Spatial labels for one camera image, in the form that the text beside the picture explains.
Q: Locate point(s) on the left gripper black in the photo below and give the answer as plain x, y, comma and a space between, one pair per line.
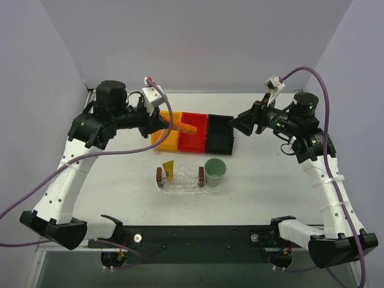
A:
147, 120

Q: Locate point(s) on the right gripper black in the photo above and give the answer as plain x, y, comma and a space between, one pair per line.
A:
259, 117

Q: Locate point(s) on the orange toothpaste tube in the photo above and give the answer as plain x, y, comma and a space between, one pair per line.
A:
182, 127

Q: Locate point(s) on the black plastic bin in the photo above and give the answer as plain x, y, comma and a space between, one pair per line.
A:
219, 135

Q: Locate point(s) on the yellow toothpaste tube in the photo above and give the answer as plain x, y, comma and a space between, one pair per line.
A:
168, 168

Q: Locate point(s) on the mint green cup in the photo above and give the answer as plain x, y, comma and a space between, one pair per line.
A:
215, 170

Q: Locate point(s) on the clear toothbrush holder brown ends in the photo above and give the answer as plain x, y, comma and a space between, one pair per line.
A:
183, 177

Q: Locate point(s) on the pink toothbrush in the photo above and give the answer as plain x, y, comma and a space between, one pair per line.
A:
162, 138

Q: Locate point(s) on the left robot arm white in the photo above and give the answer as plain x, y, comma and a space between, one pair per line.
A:
90, 132

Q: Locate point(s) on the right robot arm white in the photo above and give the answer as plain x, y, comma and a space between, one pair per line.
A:
342, 232

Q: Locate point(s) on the clear textured oval tray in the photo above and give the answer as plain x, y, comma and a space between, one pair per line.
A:
180, 191

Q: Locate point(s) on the red plastic bin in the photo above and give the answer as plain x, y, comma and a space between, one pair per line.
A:
193, 143

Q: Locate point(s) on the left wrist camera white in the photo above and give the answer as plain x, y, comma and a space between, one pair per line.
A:
152, 99

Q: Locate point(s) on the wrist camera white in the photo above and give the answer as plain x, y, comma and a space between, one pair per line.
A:
274, 86
152, 99

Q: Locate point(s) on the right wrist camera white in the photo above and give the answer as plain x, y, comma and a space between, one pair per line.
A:
274, 86

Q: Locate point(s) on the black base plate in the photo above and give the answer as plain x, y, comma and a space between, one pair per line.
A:
246, 244

